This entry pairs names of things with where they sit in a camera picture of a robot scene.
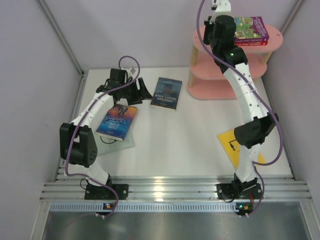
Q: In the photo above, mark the dark blue Nineteen Eighty-Four book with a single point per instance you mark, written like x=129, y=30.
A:
x=166, y=93

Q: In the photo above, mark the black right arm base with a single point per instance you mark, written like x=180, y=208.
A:
x=237, y=189

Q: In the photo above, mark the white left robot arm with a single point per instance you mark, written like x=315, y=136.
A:
x=78, y=138

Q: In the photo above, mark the perforated grey cable duct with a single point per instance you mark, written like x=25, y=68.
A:
x=148, y=207

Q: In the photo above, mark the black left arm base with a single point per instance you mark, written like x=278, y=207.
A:
x=98, y=192

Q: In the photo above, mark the blue Jane Eyre book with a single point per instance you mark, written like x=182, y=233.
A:
x=117, y=122

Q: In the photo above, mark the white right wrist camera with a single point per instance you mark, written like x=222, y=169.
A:
x=220, y=7

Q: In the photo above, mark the yellow hangman book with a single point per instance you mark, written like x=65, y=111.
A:
x=231, y=146

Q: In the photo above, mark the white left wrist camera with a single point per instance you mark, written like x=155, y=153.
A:
x=131, y=71

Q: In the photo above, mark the purple 117-Storey Treehouse book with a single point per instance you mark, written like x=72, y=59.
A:
x=250, y=30

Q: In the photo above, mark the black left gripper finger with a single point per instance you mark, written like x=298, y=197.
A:
x=142, y=89
x=140, y=101

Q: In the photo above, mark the red 13-Storey Treehouse book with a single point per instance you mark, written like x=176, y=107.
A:
x=257, y=43

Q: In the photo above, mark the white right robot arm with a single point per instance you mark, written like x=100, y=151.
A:
x=233, y=63

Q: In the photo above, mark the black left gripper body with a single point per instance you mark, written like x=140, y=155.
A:
x=131, y=93

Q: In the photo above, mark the aluminium mounting rail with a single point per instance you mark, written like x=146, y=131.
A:
x=175, y=188

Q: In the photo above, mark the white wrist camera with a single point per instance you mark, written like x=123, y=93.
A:
x=131, y=71
x=220, y=7

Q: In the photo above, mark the grey-green flat file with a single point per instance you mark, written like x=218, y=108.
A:
x=107, y=146

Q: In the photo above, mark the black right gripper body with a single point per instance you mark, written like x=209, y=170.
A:
x=208, y=37

